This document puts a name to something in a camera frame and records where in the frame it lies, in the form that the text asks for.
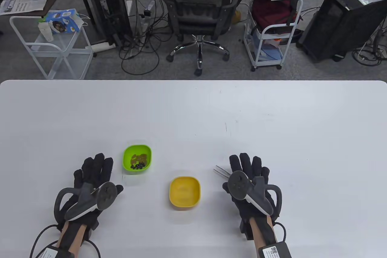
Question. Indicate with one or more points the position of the person's left forearm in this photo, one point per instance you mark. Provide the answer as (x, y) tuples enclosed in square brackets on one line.
[(71, 236)]

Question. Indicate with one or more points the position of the blue bag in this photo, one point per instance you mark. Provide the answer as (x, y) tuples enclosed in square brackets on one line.
[(272, 53)]

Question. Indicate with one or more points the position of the person's right hand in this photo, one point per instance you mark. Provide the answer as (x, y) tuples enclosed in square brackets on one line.
[(245, 164)]

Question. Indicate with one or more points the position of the metal tweezers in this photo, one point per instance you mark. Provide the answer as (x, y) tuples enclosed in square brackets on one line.
[(222, 171)]

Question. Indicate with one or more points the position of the pile of black coffee beans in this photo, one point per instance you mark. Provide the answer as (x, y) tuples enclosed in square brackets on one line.
[(137, 166)]

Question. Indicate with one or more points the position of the person's left hand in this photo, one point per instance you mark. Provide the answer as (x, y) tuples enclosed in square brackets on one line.
[(96, 167)]

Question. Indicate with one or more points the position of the yellow small dish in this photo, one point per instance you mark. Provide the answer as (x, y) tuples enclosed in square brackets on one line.
[(184, 191)]

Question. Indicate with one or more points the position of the person's right forearm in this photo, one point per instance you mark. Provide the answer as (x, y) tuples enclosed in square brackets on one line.
[(260, 233)]

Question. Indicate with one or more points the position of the red backpack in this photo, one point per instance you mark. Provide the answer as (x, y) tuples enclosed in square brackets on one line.
[(269, 13)]

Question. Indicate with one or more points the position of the white plastic bottle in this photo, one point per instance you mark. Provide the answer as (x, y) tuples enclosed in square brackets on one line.
[(47, 31)]

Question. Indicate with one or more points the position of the yellow bag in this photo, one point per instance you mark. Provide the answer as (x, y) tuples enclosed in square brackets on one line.
[(238, 16)]

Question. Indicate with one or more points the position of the black computer tower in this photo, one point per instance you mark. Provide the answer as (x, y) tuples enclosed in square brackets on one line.
[(112, 10)]

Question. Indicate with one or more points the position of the folded newspaper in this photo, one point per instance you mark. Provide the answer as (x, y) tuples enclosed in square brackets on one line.
[(24, 4)]

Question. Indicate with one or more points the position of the grey tracking controller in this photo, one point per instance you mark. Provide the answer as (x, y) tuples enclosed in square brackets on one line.
[(105, 196), (239, 185)]

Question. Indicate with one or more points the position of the large black computer case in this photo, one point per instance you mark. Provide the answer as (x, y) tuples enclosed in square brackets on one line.
[(338, 22)]

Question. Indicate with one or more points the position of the pile of tan beans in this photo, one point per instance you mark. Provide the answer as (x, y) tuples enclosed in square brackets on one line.
[(139, 158)]

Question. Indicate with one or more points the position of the green plastic bowl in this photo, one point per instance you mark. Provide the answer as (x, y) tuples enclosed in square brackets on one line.
[(128, 155)]

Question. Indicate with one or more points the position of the blue cardboard box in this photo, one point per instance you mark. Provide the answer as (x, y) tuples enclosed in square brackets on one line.
[(62, 20)]

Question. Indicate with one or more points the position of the white rolling cart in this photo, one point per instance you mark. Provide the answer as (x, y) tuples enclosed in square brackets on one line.
[(294, 28)]

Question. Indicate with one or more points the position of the black box with white label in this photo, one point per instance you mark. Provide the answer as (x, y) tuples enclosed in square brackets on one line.
[(275, 252), (50, 253)]

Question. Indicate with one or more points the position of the white power strip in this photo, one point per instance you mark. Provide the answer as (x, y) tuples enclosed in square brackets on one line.
[(101, 47)]

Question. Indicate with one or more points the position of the grey power strip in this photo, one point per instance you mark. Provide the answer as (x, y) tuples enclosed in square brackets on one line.
[(149, 7)]

